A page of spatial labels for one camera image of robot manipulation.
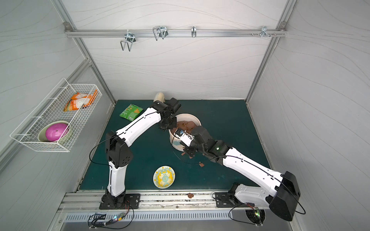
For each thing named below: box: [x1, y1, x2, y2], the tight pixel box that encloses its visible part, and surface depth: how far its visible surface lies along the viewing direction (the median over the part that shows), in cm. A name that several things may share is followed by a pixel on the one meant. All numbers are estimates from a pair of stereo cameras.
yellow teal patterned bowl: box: [152, 165, 176, 190], surface depth 82 cm
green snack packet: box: [119, 103, 144, 122], surface depth 113 cm
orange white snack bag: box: [63, 89, 98, 113], surface depth 73 cm
